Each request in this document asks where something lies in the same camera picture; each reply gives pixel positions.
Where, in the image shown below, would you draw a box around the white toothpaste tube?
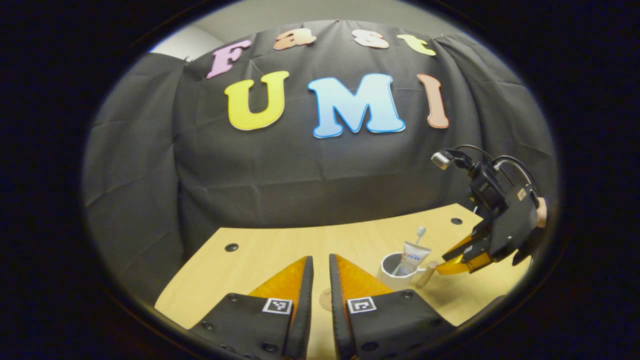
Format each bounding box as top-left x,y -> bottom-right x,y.
395,241 -> 432,277

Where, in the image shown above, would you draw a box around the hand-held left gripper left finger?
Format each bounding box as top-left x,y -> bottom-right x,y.
190,256 -> 315,360

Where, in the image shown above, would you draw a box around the black backdrop cloth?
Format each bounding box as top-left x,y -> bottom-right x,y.
82,20 -> 558,306

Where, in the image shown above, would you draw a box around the white cup with wooden handle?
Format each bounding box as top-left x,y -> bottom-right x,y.
376,251 -> 439,292

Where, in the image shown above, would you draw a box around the wooden desktop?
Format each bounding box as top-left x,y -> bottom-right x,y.
155,202 -> 533,360

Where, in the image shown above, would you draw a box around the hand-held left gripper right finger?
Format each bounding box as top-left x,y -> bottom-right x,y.
328,254 -> 456,360

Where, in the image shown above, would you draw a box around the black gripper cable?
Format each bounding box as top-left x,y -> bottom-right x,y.
452,144 -> 540,196

